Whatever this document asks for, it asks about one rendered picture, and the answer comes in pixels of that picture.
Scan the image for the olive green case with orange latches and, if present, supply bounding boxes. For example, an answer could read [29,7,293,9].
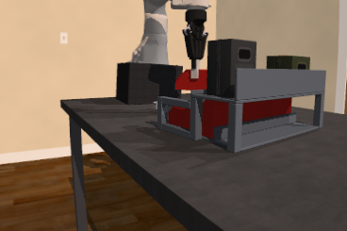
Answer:
[266,56,310,70]

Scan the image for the grey metal shelf frame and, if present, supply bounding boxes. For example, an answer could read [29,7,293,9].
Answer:
[153,68,326,154]

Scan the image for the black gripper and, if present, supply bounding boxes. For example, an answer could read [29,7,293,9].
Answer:
[182,9,208,78]

